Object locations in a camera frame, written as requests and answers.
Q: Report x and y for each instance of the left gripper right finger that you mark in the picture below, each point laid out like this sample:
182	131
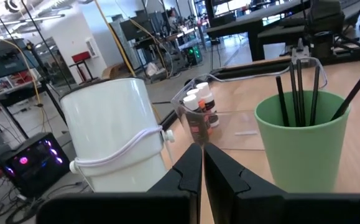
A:
260	208

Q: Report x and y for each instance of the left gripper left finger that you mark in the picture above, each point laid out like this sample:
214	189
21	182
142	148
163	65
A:
167	208

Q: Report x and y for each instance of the clear plastic bin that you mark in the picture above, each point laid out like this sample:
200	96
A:
238	124

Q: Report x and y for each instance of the black acrylic paint bottle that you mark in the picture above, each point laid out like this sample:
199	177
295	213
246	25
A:
195	124

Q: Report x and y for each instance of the paintbrush black bristles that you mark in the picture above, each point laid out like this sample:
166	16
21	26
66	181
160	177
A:
282	102

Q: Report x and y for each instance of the white acrylic paint bottle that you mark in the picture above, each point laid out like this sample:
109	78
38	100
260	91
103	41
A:
209	98

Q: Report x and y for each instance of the orange acrylic paint bottle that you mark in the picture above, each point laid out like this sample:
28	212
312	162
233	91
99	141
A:
194	92

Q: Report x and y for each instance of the thin paintbrush gold ferrule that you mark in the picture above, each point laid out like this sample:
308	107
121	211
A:
301	93
293	93

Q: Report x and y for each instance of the thin paintbrush silver ferrule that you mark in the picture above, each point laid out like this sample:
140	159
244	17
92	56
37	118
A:
315	93

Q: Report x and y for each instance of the fan paintbrush orange bristles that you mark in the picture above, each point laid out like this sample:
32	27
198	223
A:
351	95

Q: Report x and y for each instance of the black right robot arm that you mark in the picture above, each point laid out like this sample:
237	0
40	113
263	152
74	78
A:
324	18

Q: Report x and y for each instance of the green plastic cup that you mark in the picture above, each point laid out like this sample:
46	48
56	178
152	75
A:
301	155

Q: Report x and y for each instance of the black computer tower pink lights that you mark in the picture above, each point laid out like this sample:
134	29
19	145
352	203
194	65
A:
36	161

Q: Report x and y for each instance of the computer with green light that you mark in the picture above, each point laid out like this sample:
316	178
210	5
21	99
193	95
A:
195	53

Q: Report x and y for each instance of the red stool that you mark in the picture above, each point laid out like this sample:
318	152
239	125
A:
81	57

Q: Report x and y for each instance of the black desk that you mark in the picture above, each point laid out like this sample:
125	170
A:
254	25

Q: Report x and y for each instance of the white wall-mounted box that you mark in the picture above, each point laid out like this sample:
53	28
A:
92	46

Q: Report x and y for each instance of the large black wall monitor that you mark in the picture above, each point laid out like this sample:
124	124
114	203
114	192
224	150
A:
5	62

